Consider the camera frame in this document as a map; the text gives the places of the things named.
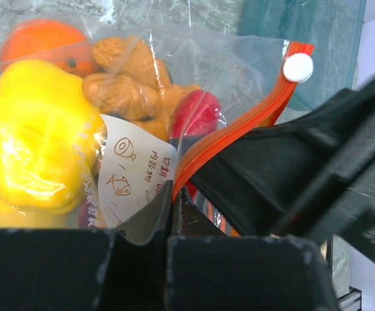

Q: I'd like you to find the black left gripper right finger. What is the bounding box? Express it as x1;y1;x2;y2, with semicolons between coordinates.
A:
166;189;339;310

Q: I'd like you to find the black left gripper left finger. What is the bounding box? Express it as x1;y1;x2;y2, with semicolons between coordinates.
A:
0;181;173;310

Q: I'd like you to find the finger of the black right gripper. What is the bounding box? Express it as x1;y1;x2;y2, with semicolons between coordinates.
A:
170;67;375;237

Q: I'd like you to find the red fake chili pepper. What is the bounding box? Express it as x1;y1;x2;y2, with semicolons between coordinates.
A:
171;89;220;139

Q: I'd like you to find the clear zip top bag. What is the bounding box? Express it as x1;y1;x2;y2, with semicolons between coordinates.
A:
0;16;314;229

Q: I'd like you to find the purple fake onion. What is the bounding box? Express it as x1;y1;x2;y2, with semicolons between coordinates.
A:
78;200;100;229

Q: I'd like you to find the yellow fake bell pepper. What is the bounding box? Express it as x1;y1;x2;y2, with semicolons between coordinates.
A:
0;59;105;228

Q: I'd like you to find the tan fake ginger root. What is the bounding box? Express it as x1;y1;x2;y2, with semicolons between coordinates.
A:
82;36;200;141

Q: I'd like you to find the orange fake fruit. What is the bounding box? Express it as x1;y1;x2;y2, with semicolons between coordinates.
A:
0;18;99;78

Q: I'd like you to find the teal transparent plastic bin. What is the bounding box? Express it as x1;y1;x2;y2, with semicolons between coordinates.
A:
238;0;366;111

